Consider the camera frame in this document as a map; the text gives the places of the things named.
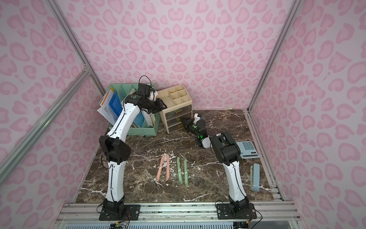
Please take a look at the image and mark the green fruit knife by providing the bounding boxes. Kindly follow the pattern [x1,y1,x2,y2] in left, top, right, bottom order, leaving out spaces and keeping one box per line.
[176,157,183,184]
[184,159,189,187]

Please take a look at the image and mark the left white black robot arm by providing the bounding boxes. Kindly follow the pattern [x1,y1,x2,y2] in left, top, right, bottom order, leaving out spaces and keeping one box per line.
[99,83,167,217]

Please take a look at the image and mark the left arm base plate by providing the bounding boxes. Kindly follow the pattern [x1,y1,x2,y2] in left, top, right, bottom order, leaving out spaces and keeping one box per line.
[99,204,141,221]

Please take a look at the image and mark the grey blue calculator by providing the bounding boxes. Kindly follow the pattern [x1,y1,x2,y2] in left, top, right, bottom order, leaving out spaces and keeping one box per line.
[236,141,260,159]

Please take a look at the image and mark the pink fruit knife left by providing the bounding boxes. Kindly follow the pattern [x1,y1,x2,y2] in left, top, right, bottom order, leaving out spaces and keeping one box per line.
[156,155,165,182]

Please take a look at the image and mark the green fruit knife left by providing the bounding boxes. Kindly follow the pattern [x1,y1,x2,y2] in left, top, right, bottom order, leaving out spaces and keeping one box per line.
[176,157,183,184]

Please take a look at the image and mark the blue folders in organizer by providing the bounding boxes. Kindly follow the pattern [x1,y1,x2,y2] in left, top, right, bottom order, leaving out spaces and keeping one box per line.
[109,91,145,128]

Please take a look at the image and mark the pink fruit knife right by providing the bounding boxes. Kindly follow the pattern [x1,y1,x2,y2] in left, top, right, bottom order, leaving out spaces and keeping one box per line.
[166,155,170,181]

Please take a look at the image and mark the beige three-drawer organizer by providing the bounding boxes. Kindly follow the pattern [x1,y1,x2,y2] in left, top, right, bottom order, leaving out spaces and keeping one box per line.
[158,85,193,134]

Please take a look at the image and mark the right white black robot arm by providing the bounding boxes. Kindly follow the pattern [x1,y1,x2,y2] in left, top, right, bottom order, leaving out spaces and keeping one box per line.
[181,113,250,214]

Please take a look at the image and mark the green file organizer box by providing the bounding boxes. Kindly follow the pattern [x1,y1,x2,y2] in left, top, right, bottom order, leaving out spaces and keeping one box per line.
[108,83,161,136]

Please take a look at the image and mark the green fruit knife right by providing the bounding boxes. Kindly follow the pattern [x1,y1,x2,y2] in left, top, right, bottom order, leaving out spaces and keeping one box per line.
[184,159,189,187]

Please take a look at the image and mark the pink fruit knife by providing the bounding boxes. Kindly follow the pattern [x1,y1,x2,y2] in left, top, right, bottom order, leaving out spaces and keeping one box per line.
[156,155,165,182]
[166,155,170,181]

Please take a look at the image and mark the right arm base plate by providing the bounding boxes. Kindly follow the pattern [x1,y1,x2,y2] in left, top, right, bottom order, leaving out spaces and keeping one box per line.
[215,202,257,221]

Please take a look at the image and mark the aluminium front rail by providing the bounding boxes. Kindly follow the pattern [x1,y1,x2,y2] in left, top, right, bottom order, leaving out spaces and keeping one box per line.
[54,201,304,229]

